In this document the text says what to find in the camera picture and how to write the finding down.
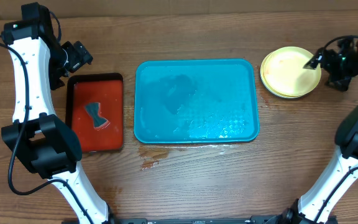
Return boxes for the yellow-green plate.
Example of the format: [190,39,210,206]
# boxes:
[265,47,321,95]
[259,51,313,99]

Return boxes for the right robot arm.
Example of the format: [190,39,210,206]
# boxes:
[268,35,358,223]

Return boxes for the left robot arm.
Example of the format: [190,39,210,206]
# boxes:
[1,2,114,223]

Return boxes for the black tray with red liquid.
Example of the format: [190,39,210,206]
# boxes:
[65,73,124,153]

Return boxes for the teal plastic serving tray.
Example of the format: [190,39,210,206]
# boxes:
[134,58,260,144]

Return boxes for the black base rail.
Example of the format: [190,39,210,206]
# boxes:
[110,214,338,224]

